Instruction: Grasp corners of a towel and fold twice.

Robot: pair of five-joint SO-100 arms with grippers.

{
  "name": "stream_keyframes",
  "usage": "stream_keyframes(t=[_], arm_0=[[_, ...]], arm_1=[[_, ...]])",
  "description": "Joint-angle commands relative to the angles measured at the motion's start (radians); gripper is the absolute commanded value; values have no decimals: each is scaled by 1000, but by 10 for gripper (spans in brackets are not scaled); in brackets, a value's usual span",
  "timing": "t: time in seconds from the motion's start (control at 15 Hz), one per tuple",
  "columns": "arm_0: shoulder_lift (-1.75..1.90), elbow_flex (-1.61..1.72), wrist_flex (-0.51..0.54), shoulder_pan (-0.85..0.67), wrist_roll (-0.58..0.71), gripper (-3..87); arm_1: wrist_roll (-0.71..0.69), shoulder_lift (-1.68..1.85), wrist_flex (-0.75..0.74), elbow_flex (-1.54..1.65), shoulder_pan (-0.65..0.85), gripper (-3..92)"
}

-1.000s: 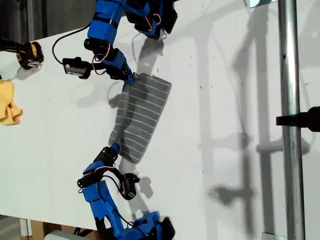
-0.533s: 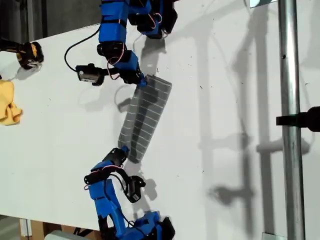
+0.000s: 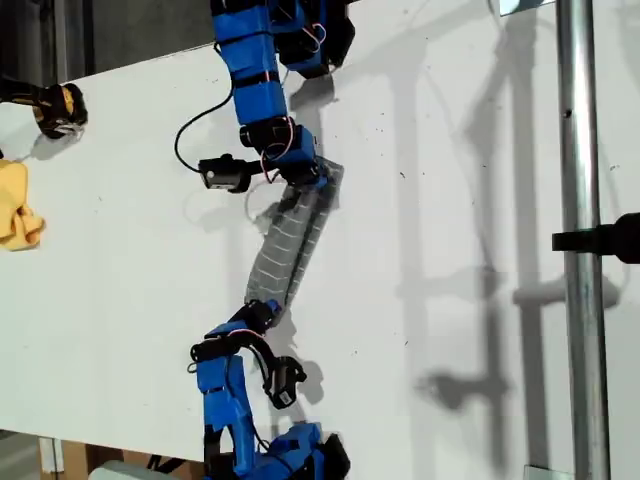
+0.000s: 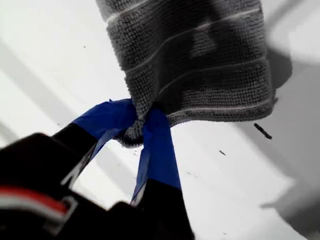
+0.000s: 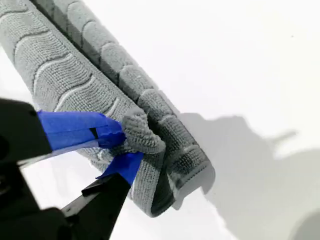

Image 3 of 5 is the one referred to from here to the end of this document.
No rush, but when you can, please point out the white table leg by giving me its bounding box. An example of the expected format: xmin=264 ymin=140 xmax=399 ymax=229
xmin=38 ymin=436 xmax=65 ymax=475

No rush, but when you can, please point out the yellow black cordless drill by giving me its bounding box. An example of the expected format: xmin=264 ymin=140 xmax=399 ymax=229
xmin=0 ymin=73 xmax=90 ymax=141

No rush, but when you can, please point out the black clamp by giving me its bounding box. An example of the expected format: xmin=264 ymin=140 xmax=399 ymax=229
xmin=551 ymin=212 xmax=640 ymax=265

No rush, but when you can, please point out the crumpled yellow cloth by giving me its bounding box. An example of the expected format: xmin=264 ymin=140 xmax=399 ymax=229
xmin=0 ymin=158 xmax=47 ymax=252

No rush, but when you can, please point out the steel post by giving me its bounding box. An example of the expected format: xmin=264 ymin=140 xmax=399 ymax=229
xmin=554 ymin=0 xmax=612 ymax=480

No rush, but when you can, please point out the brown cardboard box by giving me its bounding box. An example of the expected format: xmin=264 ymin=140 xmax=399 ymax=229
xmin=62 ymin=441 xmax=206 ymax=480

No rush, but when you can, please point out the white plastic box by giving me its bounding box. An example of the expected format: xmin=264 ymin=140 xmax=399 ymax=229
xmin=88 ymin=459 xmax=151 ymax=480

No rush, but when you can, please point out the black camera cable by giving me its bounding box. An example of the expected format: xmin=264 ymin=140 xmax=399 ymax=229
xmin=173 ymin=87 xmax=239 ymax=174

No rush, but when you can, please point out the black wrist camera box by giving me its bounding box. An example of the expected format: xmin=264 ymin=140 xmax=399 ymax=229
xmin=198 ymin=153 xmax=251 ymax=195
xmin=263 ymin=355 xmax=307 ymax=411

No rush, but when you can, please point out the grey white-striped towel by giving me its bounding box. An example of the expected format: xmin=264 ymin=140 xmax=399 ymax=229
xmin=243 ymin=157 xmax=346 ymax=309

